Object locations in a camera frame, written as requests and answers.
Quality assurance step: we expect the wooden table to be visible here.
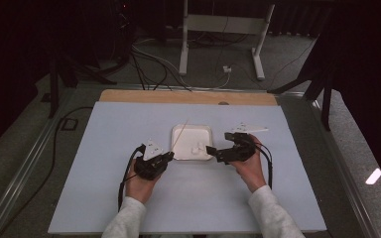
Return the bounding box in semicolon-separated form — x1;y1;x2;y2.
98;88;278;107

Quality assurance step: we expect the long black floor cable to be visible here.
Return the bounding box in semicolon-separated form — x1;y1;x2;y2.
0;105;94;232

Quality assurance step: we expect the black square floor outlet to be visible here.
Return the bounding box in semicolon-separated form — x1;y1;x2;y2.
61;117;79;131

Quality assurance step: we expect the person's right hand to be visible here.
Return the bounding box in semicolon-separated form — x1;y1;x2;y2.
230;134;268;193

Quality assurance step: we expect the light blue table mat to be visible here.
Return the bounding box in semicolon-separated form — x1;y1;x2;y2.
48;100;327;235

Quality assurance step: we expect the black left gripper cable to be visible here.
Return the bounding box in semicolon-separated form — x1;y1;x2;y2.
117;144;147;212

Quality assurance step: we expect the dark curtain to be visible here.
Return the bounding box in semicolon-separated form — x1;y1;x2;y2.
271;0;332;36

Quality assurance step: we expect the white rectangular tray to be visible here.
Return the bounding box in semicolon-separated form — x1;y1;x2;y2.
171;124;214;162

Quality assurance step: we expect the white metal stand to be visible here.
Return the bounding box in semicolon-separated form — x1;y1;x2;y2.
178;0;276;81

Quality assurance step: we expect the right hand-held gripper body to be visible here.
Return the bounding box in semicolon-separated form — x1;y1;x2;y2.
223;122;270;164

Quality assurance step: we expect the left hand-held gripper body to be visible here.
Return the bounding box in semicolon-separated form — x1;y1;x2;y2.
133;138;167;181

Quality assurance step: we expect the person's left hand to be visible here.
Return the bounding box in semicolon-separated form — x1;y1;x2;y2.
124;158;162;204

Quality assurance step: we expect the black floor cable bundle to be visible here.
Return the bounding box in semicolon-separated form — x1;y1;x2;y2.
129;49;192;92

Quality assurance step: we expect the black tripod stand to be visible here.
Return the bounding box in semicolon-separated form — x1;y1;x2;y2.
267;59;333;132
47;49;117;119

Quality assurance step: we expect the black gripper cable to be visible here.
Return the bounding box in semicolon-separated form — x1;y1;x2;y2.
117;144;147;212
251;141;274;190

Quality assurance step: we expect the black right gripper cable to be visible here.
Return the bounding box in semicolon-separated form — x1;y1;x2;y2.
251;141;274;190

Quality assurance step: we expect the dark equipment with red light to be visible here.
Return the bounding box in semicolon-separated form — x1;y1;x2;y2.
112;0;135;34

